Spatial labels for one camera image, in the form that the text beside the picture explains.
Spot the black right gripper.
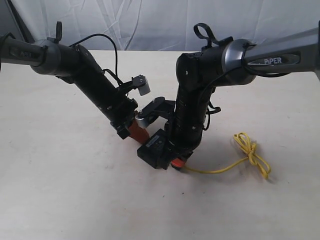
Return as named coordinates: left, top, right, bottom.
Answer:
left=163, top=87, right=213, bottom=170

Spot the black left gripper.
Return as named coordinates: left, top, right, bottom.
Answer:
left=77, top=74, right=150, bottom=145

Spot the small black box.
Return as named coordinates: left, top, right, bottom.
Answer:
left=137, top=129, right=177, bottom=170

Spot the yellow cable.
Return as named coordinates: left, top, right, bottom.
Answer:
left=184, top=132, right=272, bottom=180

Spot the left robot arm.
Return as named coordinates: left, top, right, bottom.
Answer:
left=0, top=33, right=150, bottom=144

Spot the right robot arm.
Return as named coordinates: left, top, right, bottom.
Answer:
left=159, top=23, right=320, bottom=169

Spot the white backdrop curtain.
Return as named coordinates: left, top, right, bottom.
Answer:
left=13, top=0, right=320, bottom=51

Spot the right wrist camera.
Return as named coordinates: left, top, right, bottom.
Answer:
left=135, top=96, right=175, bottom=129

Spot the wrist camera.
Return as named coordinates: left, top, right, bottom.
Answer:
left=118, top=74, right=151, bottom=96
left=135, top=96, right=175, bottom=129

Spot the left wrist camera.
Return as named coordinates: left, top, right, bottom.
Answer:
left=118, top=74, right=151, bottom=96

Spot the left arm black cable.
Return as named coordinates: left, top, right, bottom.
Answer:
left=0, top=21, right=131, bottom=96

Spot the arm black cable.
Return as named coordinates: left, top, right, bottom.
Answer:
left=0, top=21, right=131, bottom=96
left=193, top=22, right=320, bottom=132

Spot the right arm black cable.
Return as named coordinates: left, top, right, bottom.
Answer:
left=193, top=22, right=320, bottom=132

